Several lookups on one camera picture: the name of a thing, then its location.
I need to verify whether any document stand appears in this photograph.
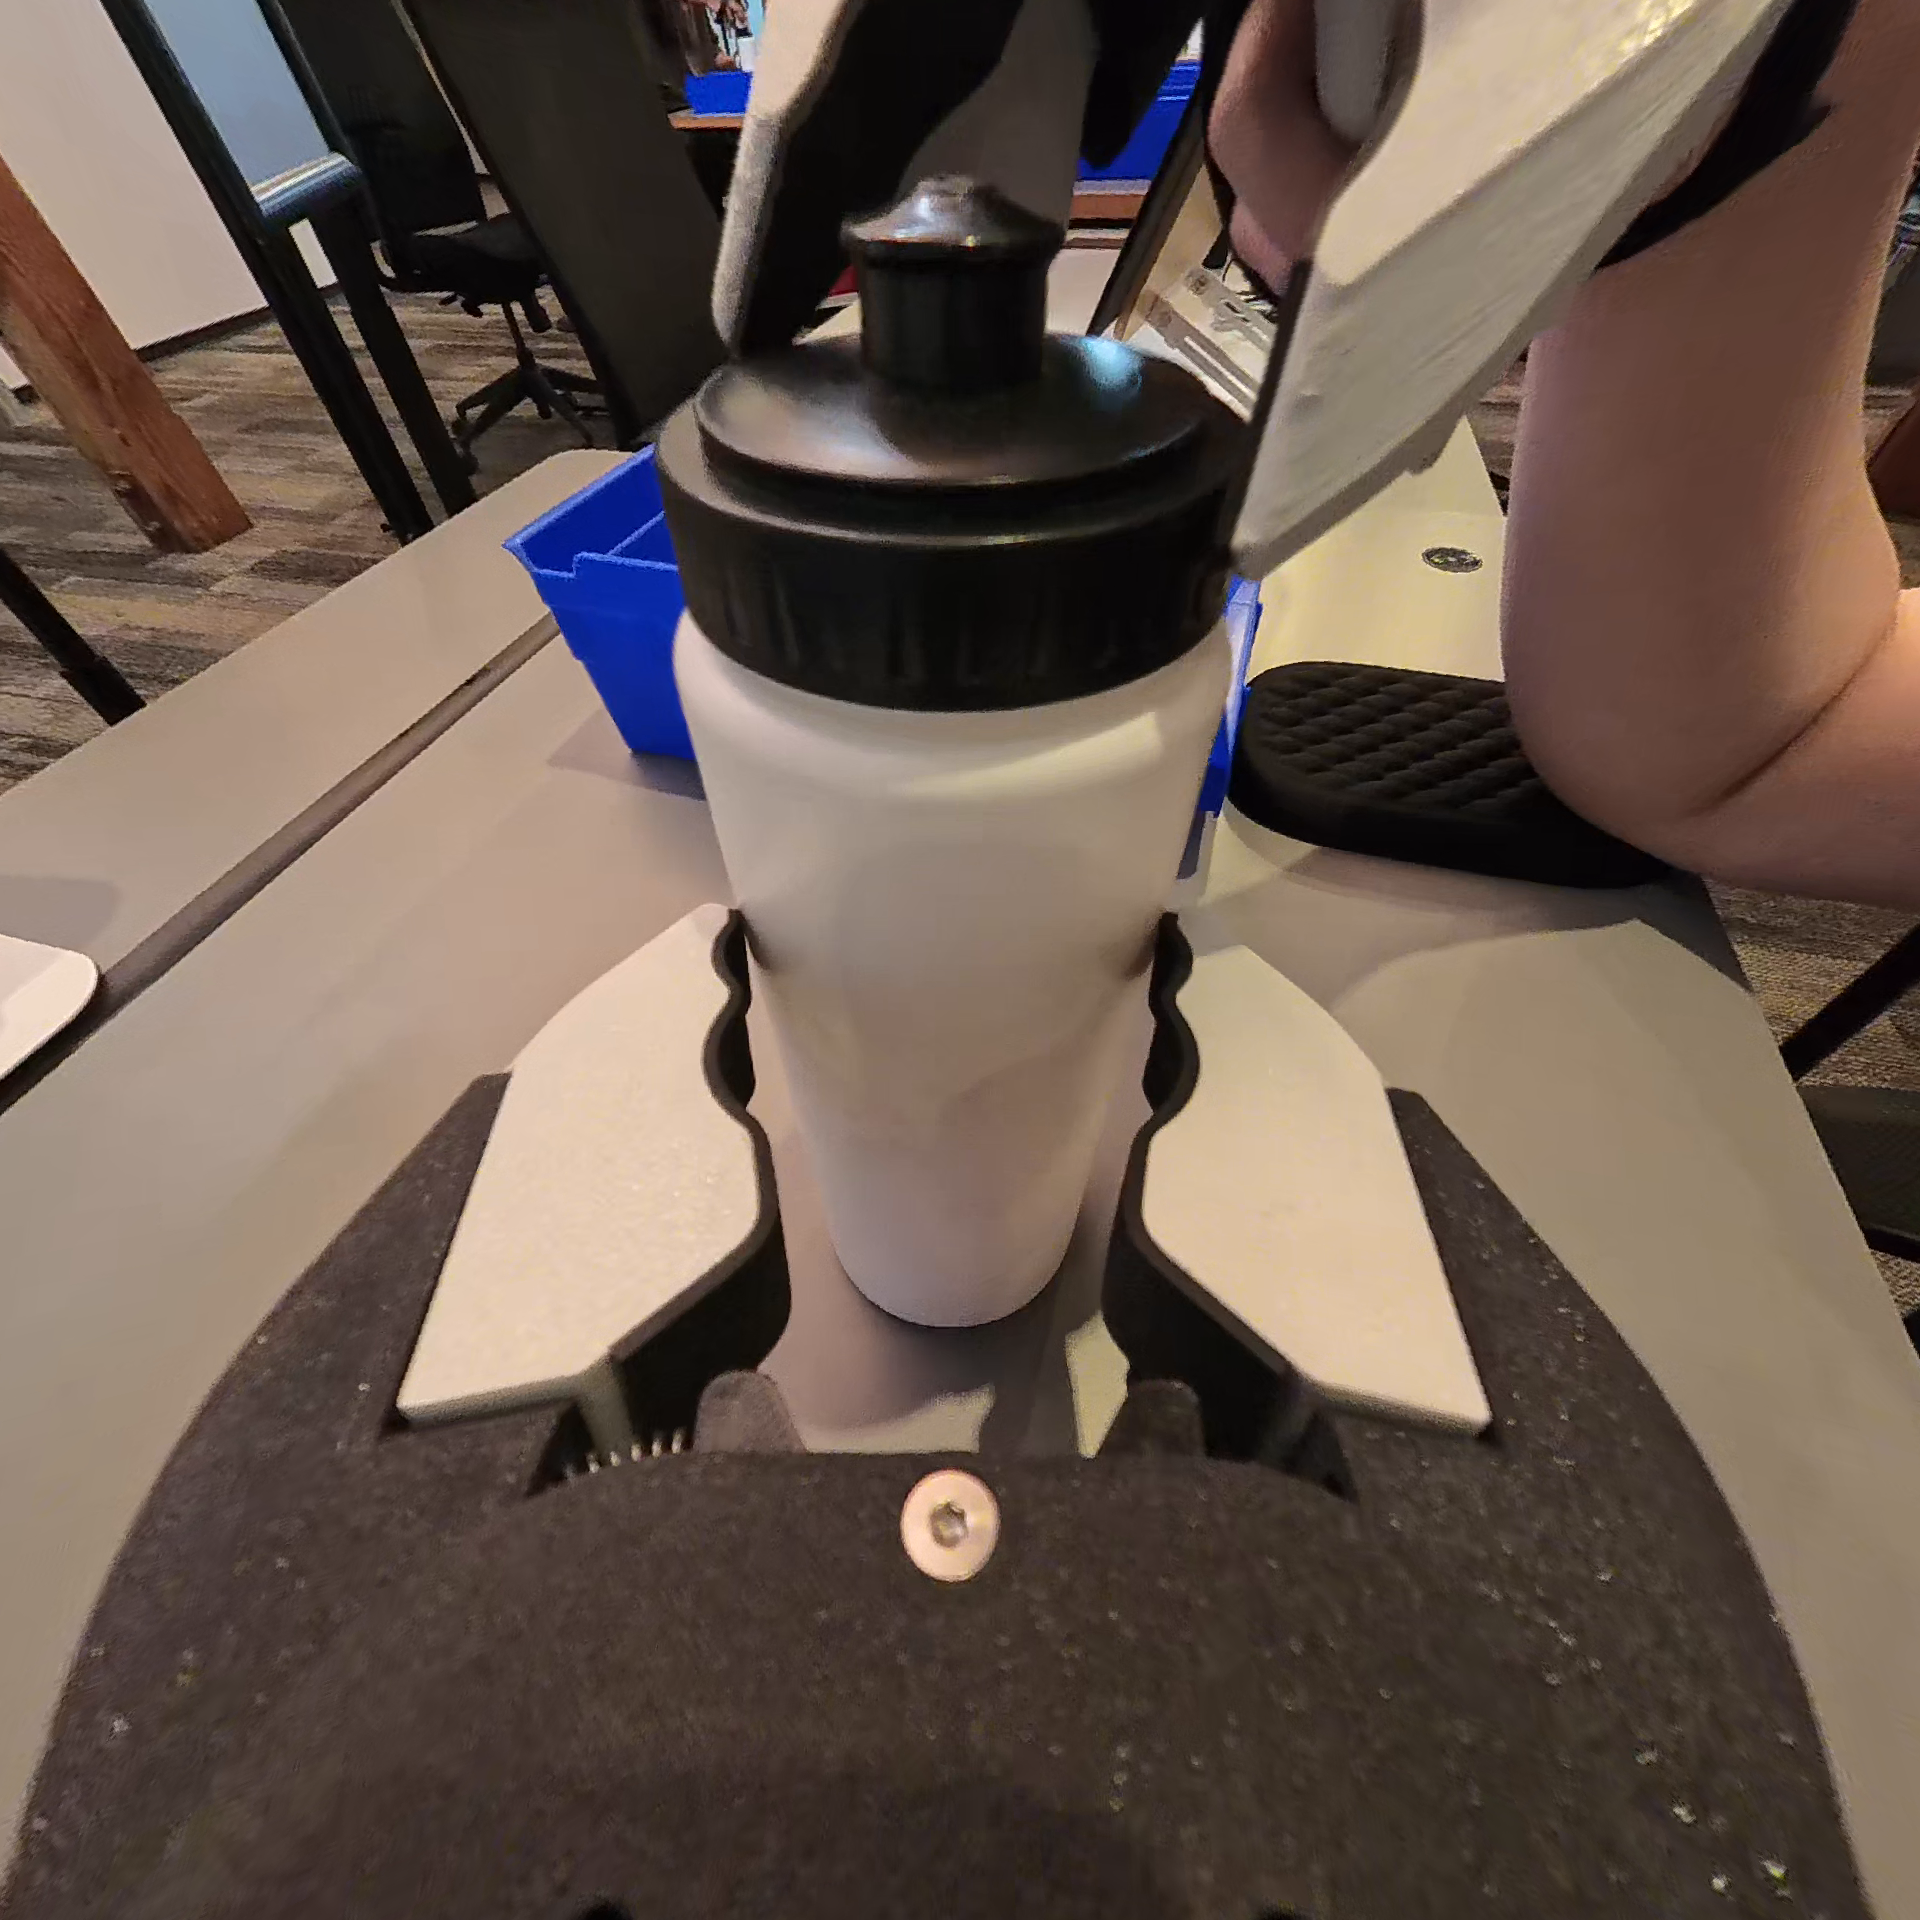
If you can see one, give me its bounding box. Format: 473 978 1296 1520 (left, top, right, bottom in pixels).
1088 140 1304 431

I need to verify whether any person's right hand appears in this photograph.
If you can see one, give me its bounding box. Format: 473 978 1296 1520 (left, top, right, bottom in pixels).
1202 0 1362 299

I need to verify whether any black high-back chair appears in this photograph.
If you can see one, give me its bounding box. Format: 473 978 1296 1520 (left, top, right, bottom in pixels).
407 0 740 452

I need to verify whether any white stand base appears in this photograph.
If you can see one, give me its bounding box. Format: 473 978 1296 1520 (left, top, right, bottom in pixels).
0 934 101 1080

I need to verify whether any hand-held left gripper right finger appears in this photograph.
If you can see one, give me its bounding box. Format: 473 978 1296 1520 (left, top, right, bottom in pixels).
1102 910 1495 1477

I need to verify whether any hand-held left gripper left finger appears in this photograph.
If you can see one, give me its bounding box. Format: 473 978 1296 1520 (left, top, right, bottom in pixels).
393 903 794 1465

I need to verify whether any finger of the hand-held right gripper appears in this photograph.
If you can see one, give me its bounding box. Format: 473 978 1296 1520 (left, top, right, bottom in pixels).
706 0 1088 360
1230 0 1796 584

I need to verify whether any person's right forearm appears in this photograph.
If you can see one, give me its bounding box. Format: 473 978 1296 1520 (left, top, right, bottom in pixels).
1500 0 1920 910

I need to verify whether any black bottle lid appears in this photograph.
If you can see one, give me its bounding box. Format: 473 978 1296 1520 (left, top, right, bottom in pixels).
655 173 1257 718

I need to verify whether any white plastic bottle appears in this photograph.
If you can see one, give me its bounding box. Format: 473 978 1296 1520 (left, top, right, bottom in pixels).
668 605 1234 1332

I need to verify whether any black metal table frame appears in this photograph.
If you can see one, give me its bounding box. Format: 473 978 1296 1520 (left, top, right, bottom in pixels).
97 0 483 543

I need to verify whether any dark office chair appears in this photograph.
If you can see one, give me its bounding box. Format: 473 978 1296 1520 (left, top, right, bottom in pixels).
320 0 605 438

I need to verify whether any wooden post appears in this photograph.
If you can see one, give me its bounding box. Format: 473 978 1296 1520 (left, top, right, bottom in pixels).
0 158 251 555

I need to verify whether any blue plastic bin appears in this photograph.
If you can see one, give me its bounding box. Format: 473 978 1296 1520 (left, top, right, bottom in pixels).
509 445 1266 892
1112 60 1206 182

